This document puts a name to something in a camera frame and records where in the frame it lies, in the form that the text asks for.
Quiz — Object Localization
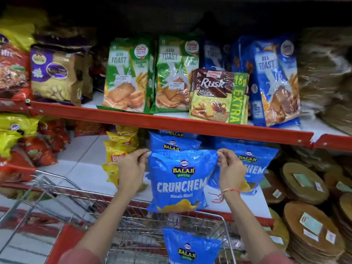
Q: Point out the blue toast packet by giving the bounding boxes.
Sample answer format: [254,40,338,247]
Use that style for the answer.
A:
[232,35,255,73]
[203,40,231,72]
[249,35,301,128]

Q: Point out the dark snack packet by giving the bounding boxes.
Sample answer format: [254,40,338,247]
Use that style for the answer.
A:
[91,46,108,92]

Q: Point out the pile of clear wrapped papads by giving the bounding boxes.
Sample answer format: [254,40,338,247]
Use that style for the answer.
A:
[298,27,352,135]

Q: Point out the metal wire shopping cart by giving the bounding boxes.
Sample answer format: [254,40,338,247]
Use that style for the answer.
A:
[0,170,237,264]

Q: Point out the orange thread bracelet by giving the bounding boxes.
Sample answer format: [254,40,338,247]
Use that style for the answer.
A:
[209,187,241,204]

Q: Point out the person's left hand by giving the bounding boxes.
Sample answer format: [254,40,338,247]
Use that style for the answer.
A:
[117,148,152,194]

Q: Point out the brown yellow rusk packet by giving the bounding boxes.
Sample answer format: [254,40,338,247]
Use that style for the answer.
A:
[188,68,249,125]

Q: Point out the red metal shelf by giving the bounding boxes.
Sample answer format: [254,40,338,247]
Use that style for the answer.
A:
[0,0,352,237]

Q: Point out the olive green snack packet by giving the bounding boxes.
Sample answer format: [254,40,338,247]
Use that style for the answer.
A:
[0,186,53,202]

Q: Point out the person's pink shirt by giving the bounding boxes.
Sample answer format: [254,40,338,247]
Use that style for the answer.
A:
[58,247,293,264]

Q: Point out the Gopal namkeen packets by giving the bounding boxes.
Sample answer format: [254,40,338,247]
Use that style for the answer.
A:
[0,114,109,183]

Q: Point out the person's right forearm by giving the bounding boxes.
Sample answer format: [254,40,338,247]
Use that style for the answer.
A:
[224,189,278,257]

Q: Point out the clear price tag holder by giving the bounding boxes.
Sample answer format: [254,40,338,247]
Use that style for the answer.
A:
[168,213,182,228]

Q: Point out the person's right hand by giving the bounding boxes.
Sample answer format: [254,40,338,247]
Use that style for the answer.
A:
[216,148,248,194]

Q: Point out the person's left forearm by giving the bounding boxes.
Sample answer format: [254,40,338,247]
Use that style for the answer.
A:
[74,188,138,257]

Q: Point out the stack of round papad packs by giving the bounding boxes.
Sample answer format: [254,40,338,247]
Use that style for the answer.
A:
[260,151,352,264]

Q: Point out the green toast packet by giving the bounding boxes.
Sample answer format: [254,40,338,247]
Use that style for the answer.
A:
[96,37,157,114]
[155,35,200,113]

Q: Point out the purple tan toast packet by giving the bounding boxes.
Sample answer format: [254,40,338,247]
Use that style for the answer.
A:
[33,27,95,52]
[30,45,93,106]

